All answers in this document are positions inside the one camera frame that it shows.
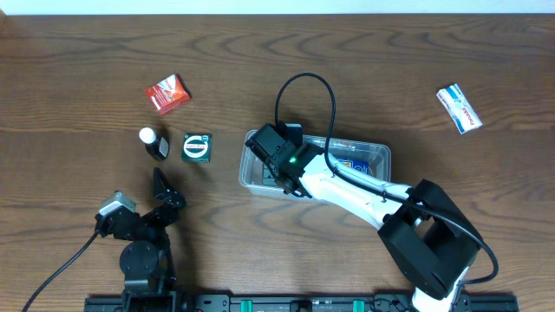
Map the red small box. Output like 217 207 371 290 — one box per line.
145 74 192 115

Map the white Panadol box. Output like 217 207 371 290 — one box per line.
436 84 482 134

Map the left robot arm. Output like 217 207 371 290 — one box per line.
95 167 186 311

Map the green Zam-Buk tin box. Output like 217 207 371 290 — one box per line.
181 133 212 163

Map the left black cable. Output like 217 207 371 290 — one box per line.
21 231 101 312

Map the dark bottle white cap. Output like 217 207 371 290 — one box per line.
139 127 170 161

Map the blue cooling patch box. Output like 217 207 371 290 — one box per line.
338 159 372 175

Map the black cable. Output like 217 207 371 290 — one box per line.
274 72 500 286
21 231 101 312

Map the clear plastic container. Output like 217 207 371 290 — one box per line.
238 139 391 202

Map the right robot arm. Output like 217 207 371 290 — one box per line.
245 124 483 311

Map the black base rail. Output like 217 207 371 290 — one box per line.
83 290 519 312

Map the right black cable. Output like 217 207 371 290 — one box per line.
274 72 500 286

